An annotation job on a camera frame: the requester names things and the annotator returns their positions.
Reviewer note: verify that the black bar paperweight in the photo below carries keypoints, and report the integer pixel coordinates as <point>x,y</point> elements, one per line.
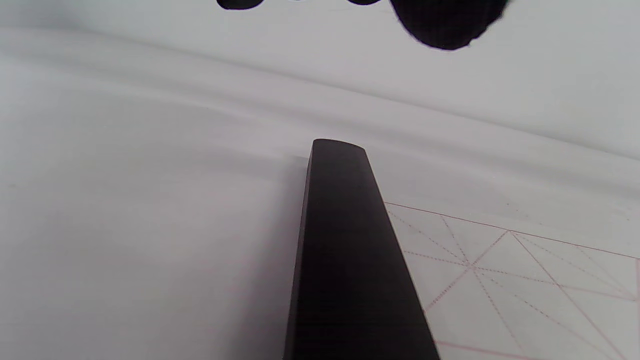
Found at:
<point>350,260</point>

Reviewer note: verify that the person's left hand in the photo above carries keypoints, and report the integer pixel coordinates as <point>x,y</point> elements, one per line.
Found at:
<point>450,25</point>

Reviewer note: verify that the red grid calligraphy paper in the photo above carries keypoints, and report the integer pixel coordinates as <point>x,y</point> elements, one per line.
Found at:
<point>525,310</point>

